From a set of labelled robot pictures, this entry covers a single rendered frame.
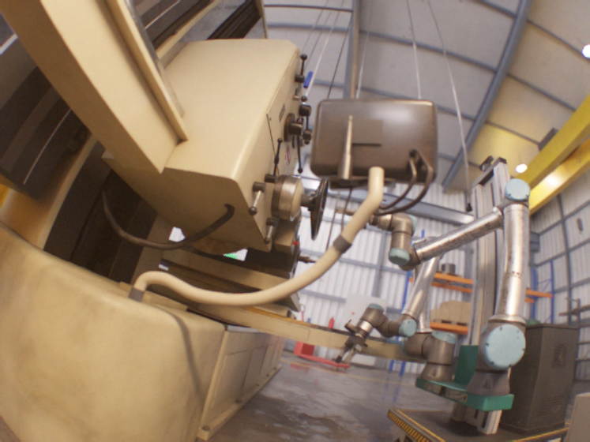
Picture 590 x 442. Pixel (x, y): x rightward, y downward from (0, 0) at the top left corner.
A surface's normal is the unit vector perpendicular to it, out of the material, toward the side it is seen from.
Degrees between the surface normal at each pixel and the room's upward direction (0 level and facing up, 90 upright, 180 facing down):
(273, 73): 90
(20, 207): 90
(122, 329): 90
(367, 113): 110
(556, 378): 90
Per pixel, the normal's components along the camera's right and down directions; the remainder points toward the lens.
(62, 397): 0.44, -0.24
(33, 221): -0.06, -0.40
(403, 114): -0.37, -0.11
